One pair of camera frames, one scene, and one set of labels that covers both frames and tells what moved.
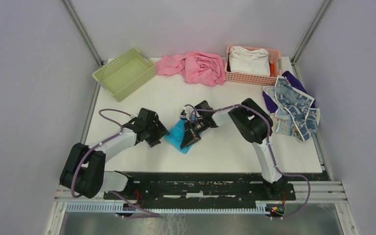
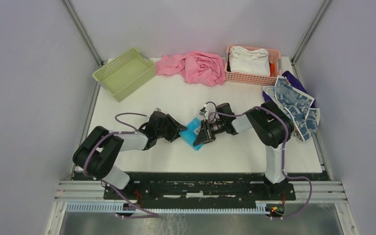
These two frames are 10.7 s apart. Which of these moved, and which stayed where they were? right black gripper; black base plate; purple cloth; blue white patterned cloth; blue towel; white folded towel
Moved: right black gripper; blue towel
Stayed: black base plate; purple cloth; blue white patterned cloth; white folded towel
